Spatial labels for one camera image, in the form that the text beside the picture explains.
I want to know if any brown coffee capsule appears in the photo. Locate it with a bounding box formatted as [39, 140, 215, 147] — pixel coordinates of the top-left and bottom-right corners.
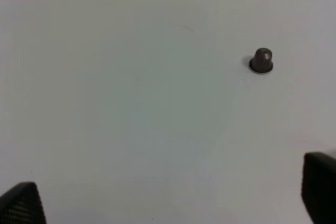
[249, 48, 273, 74]

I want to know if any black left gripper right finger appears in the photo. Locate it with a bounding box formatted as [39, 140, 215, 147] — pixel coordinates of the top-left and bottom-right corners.
[301, 152, 335, 223]

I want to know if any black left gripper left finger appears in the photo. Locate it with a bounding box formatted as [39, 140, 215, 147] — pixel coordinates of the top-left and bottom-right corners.
[1, 182, 47, 224]

